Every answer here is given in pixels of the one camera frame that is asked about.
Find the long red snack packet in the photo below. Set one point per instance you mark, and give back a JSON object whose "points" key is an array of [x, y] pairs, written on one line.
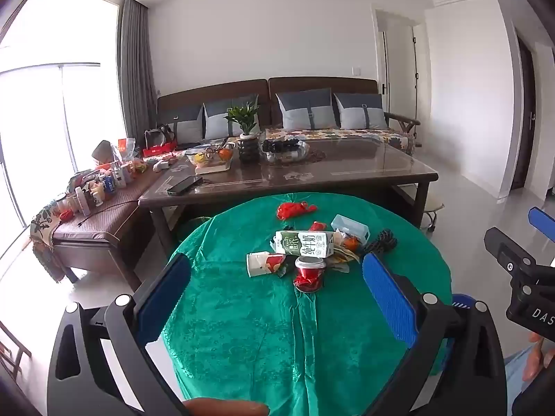
{"points": [[316, 226]]}

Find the row of small bottles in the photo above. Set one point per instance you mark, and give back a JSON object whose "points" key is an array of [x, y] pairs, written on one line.
{"points": [[99, 186]]}

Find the brown sofa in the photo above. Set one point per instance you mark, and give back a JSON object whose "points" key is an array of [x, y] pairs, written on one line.
{"points": [[260, 89]]}

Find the grey blue pillow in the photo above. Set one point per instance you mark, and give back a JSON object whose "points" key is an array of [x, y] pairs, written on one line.
{"points": [[360, 110], [303, 110], [188, 128], [217, 117]]}

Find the green white milk carton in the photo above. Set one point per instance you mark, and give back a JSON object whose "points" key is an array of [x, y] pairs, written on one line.
{"points": [[303, 243]]}

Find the brown bench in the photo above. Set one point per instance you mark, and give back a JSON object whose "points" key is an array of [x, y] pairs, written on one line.
{"points": [[95, 229]]}

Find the white door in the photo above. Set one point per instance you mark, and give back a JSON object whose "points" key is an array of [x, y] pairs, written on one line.
{"points": [[401, 78]]}

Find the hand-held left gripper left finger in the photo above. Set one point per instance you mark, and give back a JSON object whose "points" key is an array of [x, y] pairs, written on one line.
{"points": [[162, 294]]}

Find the person's right hand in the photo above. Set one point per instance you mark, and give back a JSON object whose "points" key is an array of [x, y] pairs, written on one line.
{"points": [[535, 357]]}

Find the black phone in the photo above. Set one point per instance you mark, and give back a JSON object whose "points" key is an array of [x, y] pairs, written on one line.
{"points": [[184, 185]]}

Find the clear plastic box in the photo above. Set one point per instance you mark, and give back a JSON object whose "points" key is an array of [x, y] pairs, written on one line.
{"points": [[349, 225]]}

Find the cream rolling stool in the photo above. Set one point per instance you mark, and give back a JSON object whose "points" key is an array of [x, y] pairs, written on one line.
{"points": [[433, 206]]}

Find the green tablecloth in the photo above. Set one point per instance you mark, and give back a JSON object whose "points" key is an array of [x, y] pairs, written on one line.
{"points": [[260, 333]]}

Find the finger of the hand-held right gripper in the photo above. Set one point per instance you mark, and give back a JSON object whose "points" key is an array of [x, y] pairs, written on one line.
{"points": [[503, 247], [542, 222]]}

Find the grey curtain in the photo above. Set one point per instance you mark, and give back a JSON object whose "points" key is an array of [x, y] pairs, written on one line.
{"points": [[136, 73]]}

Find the person's left hand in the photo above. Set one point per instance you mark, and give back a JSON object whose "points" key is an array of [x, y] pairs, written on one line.
{"points": [[225, 408]]}

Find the brown handbag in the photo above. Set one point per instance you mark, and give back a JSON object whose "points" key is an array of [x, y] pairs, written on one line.
{"points": [[156, 136]]}

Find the dark wooden door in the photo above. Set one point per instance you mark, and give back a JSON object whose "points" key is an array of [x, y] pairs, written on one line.
{"points": [[525, 117]]}

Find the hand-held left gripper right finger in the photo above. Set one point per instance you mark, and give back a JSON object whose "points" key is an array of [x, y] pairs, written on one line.
{"points": [[388, 299]]}

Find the red plastic bag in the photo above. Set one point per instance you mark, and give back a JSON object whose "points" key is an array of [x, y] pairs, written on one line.
{"points": [[291, 210]]}

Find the glass tray with dark contents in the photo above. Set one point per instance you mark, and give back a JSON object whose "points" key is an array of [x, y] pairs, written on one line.
{"points": [[284, 149]]}

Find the dark wooden coffee table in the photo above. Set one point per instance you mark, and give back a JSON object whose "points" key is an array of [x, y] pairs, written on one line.
{"points": [[347, 164]]}

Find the wooden chair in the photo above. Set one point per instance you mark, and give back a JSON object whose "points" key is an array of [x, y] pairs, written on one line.
{"points": [[13, 355]]}

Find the balcony window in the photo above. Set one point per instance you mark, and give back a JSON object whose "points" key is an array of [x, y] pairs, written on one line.
{"points": [[52, 95]]}

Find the white red small carton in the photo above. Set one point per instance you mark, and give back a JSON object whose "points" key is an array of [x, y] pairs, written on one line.
{"points": [[260, 264]]}

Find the wooden sofa armrest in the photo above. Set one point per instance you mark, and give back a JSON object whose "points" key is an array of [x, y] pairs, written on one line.
{"points": [[403, 119]]}

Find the glass fruit bowl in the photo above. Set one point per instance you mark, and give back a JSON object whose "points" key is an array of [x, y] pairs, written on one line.
{"points": [[210, 158]]}

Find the person's right forearm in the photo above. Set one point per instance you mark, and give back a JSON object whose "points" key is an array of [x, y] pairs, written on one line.
{"points": [[537, 394]]}

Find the orange wrapper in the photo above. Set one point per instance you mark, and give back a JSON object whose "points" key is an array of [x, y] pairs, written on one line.
{"points": [[350, 243]]}

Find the potted green plant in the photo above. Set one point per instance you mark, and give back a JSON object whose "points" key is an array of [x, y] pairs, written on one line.
{"points": [[248, 147]]}

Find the person's leg in jeans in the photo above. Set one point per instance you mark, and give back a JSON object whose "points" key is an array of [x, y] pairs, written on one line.
{"points": [[516, 377]]}

